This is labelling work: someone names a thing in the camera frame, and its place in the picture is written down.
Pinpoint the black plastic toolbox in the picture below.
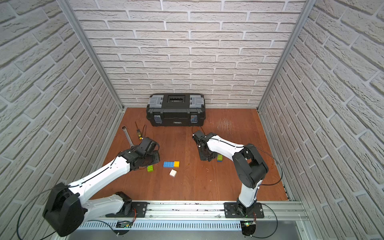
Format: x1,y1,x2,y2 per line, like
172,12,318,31
146,93,206,127

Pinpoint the yellow black screwdriver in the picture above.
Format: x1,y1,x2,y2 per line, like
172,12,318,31
135,122,143,140

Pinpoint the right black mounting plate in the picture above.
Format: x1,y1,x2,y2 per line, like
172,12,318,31
224,202,265,219

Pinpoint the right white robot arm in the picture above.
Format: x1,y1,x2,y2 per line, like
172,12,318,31
193,131,269,217

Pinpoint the blue long lego brick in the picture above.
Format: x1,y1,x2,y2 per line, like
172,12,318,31
163,162,175,168

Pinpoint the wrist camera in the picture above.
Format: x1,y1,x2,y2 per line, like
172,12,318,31
193,131,207,146
139,137,158,153

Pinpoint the white lego brick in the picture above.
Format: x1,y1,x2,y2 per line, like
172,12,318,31
170,170,177,177

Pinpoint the white slotted cable duct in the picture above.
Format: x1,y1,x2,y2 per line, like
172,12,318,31
78,220,241,231

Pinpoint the silver combination wrench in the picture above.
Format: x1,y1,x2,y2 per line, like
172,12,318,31
122,126,134,147

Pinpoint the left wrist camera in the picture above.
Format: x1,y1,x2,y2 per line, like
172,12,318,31
139,137,158,153

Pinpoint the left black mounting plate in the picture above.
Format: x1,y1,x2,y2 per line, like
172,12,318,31
106,202,149,218

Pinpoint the black mounting plate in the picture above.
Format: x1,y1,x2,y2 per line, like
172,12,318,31
224,202,265,219
106,202,149,218

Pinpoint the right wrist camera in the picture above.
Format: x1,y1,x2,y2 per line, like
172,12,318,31
193,131,207,146

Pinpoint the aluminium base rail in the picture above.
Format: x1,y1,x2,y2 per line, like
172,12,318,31
71,200,310,223

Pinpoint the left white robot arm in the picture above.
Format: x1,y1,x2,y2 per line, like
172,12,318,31
43,148,160,237

